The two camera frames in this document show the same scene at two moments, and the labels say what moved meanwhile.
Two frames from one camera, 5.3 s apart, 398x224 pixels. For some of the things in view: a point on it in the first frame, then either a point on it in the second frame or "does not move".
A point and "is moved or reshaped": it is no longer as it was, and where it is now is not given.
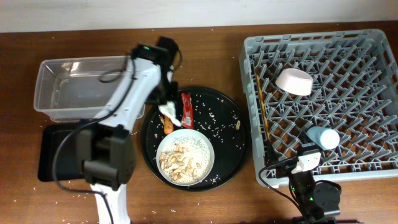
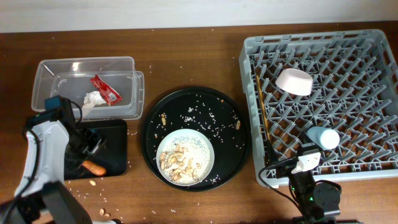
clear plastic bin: x=77 y=89 does not move
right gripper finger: x=305 y=140 does not move
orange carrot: x=168 y=125 is moved or reshaped
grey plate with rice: x=185 y=157 does not move
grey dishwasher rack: x=354 y=91 does not move
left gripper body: x=165 y=92 -> x=83 y=146
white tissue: x=168 y=109 -> x=92 y=99
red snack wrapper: x=187 y=118 -> x=109 y=97
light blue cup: x=327 y=138 does not move
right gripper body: x=285 y=169 does not move
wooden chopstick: x=262 y=106 does not move
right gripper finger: x=270 y=153 does not move
